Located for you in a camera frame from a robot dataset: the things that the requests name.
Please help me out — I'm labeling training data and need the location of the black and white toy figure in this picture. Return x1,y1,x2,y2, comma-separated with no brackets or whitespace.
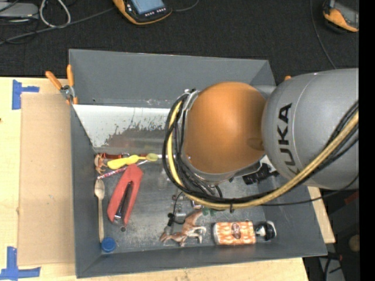
254,220,277,242

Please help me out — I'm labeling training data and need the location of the small orange toy crab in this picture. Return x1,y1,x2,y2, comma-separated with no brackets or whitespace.
94,153,108,174

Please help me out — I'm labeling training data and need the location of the blue bottle cap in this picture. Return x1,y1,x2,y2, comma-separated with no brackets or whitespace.
100,237,117,253

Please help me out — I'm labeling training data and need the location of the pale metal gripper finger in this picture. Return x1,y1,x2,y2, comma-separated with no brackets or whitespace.
164,212,188,235

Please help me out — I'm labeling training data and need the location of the wooden spoon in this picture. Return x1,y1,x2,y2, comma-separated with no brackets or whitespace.
94,177,106,243

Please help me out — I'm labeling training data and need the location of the yellow toy banana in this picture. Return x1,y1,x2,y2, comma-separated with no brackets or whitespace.
107,154,147,170

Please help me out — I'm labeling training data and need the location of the brown toy horse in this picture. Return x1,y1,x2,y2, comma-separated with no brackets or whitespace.
159,210,207,248

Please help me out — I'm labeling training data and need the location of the grey metal bin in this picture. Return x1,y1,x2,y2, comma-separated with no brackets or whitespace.
67,49,328,279

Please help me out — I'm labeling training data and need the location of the brown cardboard board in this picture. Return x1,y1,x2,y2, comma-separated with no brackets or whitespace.
16,93,76,266

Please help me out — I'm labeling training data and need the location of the red stapler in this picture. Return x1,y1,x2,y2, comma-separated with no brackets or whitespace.
106,164,144,227

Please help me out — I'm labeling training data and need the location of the black cylinder on white bracket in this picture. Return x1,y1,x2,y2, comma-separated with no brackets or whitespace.
242,163,279,186

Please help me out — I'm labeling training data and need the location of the orange patterned packet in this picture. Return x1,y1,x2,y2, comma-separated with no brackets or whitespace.
211,221,256,246

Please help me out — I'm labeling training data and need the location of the pink striped stick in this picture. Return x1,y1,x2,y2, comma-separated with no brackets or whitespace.
99,159,149,180

